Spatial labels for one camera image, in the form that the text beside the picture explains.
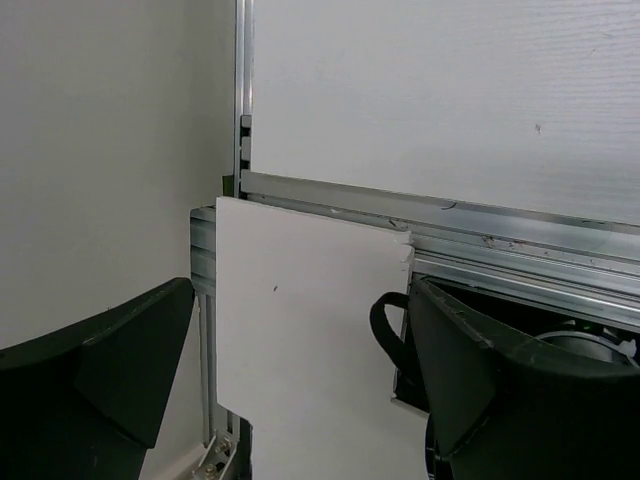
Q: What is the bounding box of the aluminium table frame rail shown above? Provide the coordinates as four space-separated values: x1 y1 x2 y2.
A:
190 1 639 479

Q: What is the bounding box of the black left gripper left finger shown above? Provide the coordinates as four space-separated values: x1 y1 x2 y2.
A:
1 277 195 479

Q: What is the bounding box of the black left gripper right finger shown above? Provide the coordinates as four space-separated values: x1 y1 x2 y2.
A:
409 281 639 479

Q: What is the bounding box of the white foam cover board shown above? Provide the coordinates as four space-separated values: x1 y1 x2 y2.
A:
215 197 426 479

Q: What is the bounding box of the black cable loop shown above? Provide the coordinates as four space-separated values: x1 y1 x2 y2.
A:
369 292 426 401

